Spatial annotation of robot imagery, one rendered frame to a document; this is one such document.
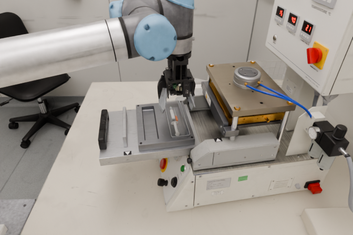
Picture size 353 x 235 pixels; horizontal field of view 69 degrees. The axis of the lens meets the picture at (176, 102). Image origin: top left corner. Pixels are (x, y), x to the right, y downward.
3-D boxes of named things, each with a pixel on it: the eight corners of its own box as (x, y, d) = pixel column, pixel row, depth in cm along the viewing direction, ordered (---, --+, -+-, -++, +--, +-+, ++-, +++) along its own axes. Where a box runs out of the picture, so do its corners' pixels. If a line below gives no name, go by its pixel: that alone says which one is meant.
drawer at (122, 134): (186, 112, 95) (186, 94, 91) (200, 155, 78) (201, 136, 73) (105, 120, 91) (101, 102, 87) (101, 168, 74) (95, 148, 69)
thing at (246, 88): (267, 81, 96) (274, 49, 89) (316, 137, 71) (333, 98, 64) (204, 87, 93) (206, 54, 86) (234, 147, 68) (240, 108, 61)
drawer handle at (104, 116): (108, 117, 87) (107, 108, 84) (106, 149, 74) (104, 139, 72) (103, 118, 86) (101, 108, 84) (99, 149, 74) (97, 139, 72)
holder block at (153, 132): (182, 106, 92) (182, 99, 91) (194, 145, 76) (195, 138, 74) (136, 110, 90) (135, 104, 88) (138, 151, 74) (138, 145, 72)
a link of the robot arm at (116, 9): (113, 8, 48) (168, 2, 51) (105, -3, 57) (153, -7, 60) (118, 47, 52) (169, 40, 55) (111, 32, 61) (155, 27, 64)
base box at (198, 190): (273, 127, 116) (282, 95, 106) (325, 198, 86) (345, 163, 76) (156, 140, 109) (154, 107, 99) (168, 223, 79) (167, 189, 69)
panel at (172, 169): (156, 142, 107) (175, 108, 98) (165, 206, 83) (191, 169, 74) (152, 141, 106) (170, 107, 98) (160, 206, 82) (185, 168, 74)
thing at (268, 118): (253, 87, 93) (258, 64, 87) (283, 126, 75) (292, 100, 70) (207, 92, 91) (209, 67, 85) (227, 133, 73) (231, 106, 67)
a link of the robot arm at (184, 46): (161, 30, 66) (191, 28, 67) (161, 46, 69) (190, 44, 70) (164, 41, 60) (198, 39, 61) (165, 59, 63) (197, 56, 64)
